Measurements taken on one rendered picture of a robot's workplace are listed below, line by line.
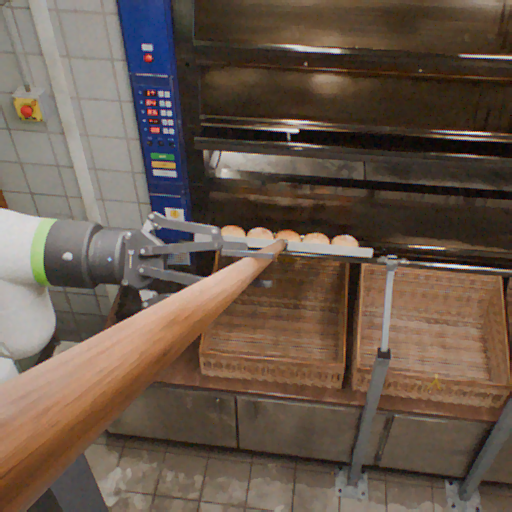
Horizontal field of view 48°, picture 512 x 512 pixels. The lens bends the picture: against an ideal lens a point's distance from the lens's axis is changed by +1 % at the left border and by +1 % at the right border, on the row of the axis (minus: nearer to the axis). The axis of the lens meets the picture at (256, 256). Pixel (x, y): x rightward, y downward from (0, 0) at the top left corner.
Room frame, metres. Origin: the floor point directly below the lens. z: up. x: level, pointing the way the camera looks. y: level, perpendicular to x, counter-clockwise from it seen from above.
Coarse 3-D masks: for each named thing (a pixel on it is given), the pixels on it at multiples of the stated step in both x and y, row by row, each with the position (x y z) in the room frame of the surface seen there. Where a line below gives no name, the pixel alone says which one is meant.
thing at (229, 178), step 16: (208, 176) 1.81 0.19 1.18; (224, 176) 1.81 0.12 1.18; (240, 176) 1.81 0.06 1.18; (256, 176) 1.81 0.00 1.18; (272, 176) 1.81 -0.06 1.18; (288, 176) 1.81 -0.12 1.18; (304, 176) 1.81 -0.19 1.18; (304, 192) 1.76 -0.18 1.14; (320, 192) 1.75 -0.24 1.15; (336, 192) 1.74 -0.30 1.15; (352, 192) 1.73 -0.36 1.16; (368, 192) 1.72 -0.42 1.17; (384, 192) 1.72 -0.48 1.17; (400, 192) 1.71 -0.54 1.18; (416, 192) 1.71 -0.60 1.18; (432, 192) 1.70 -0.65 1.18; (448, 192) 1.70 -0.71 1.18; (464, 192) 1.70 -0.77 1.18; (480, 192) 1.70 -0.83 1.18; (496, 192) 1.70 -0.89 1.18
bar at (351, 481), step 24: (192, 240) 1.45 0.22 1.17; (384, 264) 1.35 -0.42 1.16; (408, 264) 1.34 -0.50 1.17; (432, 264) 1.33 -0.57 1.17; (456, 264) 1.33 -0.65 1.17; (384, 312) 1.24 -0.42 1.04; (384, 336) 1.18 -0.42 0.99; (384, 360) 1.12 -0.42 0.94; (360, 432) 1.12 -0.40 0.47; (504, 432) 1.06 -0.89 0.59; (360, 456) 1.12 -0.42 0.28; (480, 456) 1.08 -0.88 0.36; (336, 480) 1.14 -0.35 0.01; (360, 480) 1.14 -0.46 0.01; (456, 480) 1.15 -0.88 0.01; (480, 480) 1.05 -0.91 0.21; (456, 504) 1.04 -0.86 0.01; (480, 504) 1.04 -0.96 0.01
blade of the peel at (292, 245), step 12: (204, 240) 1.32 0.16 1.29; (228, 240) 1.32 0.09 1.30; (240, 240) 1.31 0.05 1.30; (252, 240) 1.31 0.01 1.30; (264, 240) 1.31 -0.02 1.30; (312, 252) 1.27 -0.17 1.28; (324, 252) 1.27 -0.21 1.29; (336, 252) 1.27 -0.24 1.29; (348, 252) 1.27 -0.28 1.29; (360, 252) 1.26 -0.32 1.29; (372, 252) 1.26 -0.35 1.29
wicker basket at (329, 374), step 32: (224, 256) 1.75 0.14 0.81; (256, 288) 1.70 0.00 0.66; (320, 288) 1.67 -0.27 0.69; (224, 320) 1.58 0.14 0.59; (256, 320) 1.58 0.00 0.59; (288, 320) 1.57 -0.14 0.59; (320, 320) 1.58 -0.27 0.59; (256, 352) 1.41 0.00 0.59; (288, 352) 1.41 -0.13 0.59; (320, 352) 1.41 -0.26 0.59; (320, 384) 1.25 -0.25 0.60
